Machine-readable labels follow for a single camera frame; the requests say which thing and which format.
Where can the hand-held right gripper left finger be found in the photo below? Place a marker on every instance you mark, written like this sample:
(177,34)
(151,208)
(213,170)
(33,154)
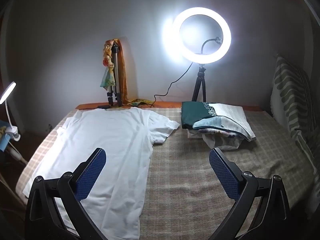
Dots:
(91,177)

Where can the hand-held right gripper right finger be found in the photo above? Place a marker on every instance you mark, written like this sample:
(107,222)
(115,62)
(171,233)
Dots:
(222,175)

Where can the white t-shirt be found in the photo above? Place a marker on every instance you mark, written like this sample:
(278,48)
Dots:
(105,135)

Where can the folded white clothes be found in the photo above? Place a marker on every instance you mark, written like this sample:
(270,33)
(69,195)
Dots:
(220,142)

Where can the stack of folded clothes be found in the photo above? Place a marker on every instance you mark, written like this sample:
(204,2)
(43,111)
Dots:
(195,115)

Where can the small black device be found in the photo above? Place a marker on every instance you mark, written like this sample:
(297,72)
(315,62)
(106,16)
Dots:
(103,107)

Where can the orange bed sheet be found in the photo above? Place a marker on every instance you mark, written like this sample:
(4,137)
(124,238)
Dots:
(170,104)

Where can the black tripod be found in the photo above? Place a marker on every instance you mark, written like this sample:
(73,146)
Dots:
(200,80)

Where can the orange cloth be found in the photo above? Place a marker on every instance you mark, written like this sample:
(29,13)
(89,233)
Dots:
(123,80)

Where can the green striped pillow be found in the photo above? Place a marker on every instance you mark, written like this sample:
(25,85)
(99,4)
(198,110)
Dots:
(290,92)

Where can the silver tripod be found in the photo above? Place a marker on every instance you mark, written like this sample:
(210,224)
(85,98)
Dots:
(115,65)

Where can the white clip desk lamp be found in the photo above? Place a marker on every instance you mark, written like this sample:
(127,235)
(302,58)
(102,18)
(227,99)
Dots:
(8,90)

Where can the floral scarf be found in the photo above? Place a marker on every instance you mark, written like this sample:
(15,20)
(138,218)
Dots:
(107,55)

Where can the gooseneck phone holder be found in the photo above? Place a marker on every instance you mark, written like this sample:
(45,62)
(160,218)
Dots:
(203,45)

